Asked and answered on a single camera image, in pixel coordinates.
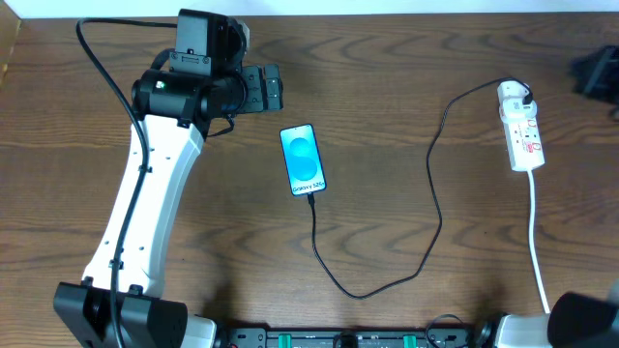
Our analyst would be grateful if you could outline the black USB charging cable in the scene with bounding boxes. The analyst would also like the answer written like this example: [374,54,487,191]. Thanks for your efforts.
[306,75,535,301]

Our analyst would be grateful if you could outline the blue Samsung Galaxy smartphone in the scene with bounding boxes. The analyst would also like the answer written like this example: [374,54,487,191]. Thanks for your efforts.
[280,124,327,196]

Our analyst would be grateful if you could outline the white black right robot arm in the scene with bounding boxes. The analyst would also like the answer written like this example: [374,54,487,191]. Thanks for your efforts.
[473,77,618,347]

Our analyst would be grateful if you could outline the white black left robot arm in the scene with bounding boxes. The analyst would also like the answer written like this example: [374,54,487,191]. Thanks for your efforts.
[53,10,283,347]

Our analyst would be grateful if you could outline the white power strip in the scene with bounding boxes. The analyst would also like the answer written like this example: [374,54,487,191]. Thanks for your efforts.
[499,100,545,172]

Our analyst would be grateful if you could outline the white power strip cord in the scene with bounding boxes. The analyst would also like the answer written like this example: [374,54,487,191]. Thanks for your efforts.
[526,168,551,315]

